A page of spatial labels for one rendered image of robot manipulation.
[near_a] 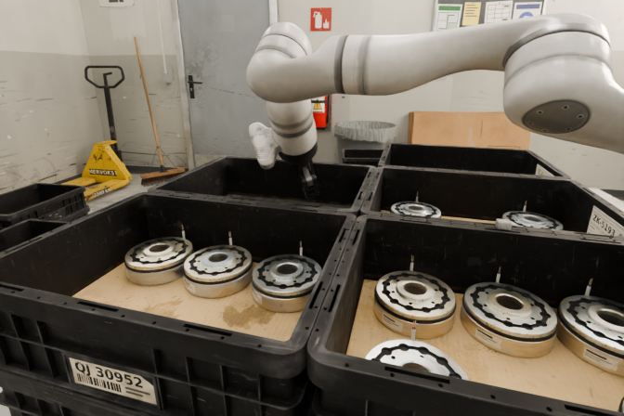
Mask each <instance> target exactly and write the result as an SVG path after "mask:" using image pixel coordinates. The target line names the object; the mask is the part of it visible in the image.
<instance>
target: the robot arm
mask: <svg viewBox="0 0 624 416"><path fill-rule="evenodd" d="M476 70H488V71H498V72H504V86H503V108H504V112H505V115H506V116H507V118H508V119H509V120H510V121H511V122H512V123H513V124H515V125H517V126H519V127H521V128H523V129H525V130H527V131H529V132H532V133H535V134H538V135H542V136H546V137H552V138H556V139H560V140H564V141H568V142H573V143H577V144H581V145H585V146H590V147H594V148H598V149H602V150H610V151H614V152H616V153H620V154H623V155H624V89H622V88H621V87H619V86H618V84H617V83H616V82H615V80H614V77H613V66H612V56H611V46H610V38H609V34H608V30H607V29H606V27H605V26H604V24H603V23H602V22H601V21H599V20H598V19H597V18H595V17H592V16H589V15H586V14H579V13H557V14H547V15H539V16H532V17H526V18H521V19H509V20H504V21H498V22H490V23H484V24H478V25H472V26H466V27H460V28H455V29H448V30H443V31H436V32H423V33H415V34H400V35H334V36H332V37H330V38H328V39H327V40H326V41H325V42H324V43H323V44H322V46H321V47H320V48H319V49H318V50H317V51H316V52H315V53H313V54H312V48H311V44H310V43H309V40H308V38H307V36H306V35H305V33H304V32H303V31H302V30H301V29H300V28H299V27H297V26H296V25H294V24H292V23H290V22H278V23H275V24H273V25H272V26H270V27H269V28H268V29H267V30H266V31H265V33H264V34H263V36H262V38H261V40H260V42H259V44H258V47H257V48H256V50H255V52H254V54H253V57H252V59H251V61H250V63H249V66H248V68H247V72H246V80H247V84H248V86H249V87H250V88H251V90H252V91H253V92H254V93H255V94H256V95H257V96H259V97H260V98H262V99H264V100H266V111H267V114H268V117H269V121H270V123H271V128H268V127H266V126H264V125H263V124H261V123H252V124H250V126H249V134H250V137H251V140H252V143H253V148H254V152H255V155H256V158H257V161H258V162H259V164H260V166H261V167H262V168H263V169H269V168H272V167H273V166H274V164H275V162H276V159H277V156H278V155H279V156H280V157H281V159H282V160H283V161H285V162H286V163H291V164H292V168H293V170H294V171H295V173H296V176H297V179H298V181H299V182H300V183H302V186H303V191H304V192H305V197H306V198H307V199H310V198H313V197H315V196H318V195H319V189H318V184H317V177H316V176H315V172H314V169H313V165H312V164H313V161H312V158H313V157H314V156H315V154H316V152H317V150H318V139H317V130H316V124H315V121H314V118H313V112H312V105H311V99H312V98H321V97H325V96H328V95H332V94H344V95H345V94H347V95H361V96H389V95H394V94H398V93H402V92H405V91H409V90H411V89H413V88H416V87H418V86H421V85H425V84H427V83H429V82H432V81H434V80H436V79H439V78H442V77H444V76H447V75H451V74H454V73H457V72H466V71H476ZM309 171H311V173H310V174H309ZM298 172H299V173H301V174H304V175H303V176H299V173H298Z"/></svg>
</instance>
